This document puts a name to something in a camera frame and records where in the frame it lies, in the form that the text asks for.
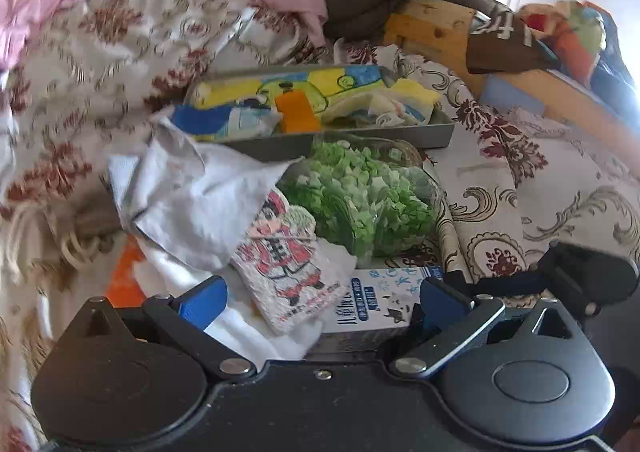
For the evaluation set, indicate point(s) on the yellow blue cartoon towel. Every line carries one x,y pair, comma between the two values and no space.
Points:
235,91

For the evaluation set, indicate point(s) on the bag of green pieces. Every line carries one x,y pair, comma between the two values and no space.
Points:
360,192

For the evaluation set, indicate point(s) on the floral satin bedspread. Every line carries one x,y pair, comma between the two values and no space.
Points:
575,192

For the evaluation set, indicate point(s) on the grey cloth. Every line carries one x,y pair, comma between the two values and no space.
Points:
200,192

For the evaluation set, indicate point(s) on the small white blue carton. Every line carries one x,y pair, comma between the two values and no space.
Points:
380,292

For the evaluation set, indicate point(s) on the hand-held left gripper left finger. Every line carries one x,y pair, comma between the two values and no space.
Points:
200,302

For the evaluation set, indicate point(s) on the brown printed garment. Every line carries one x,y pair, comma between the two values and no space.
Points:
505,49

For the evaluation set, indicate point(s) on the orange packet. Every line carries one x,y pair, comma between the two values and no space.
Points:
127,277

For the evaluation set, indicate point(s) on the yellow striped towel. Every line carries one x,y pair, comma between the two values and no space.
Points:
410,96

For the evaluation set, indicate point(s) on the grey tray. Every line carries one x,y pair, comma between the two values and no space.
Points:
350,141

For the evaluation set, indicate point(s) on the orange sponge cloth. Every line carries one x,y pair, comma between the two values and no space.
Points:
297,114

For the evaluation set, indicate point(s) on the cartoon print tissue packet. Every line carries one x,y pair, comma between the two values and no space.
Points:
290,272

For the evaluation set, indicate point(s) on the light blue panel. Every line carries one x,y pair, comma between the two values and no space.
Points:
510,94

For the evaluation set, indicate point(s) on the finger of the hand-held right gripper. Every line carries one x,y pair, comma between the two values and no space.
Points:
505,282

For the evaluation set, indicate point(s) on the light blue tissue packet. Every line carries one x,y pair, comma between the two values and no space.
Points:
250,119

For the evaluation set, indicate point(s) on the blue jeans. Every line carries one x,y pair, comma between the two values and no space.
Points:
620,76

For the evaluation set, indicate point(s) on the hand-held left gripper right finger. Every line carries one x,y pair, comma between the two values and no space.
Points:
442,304

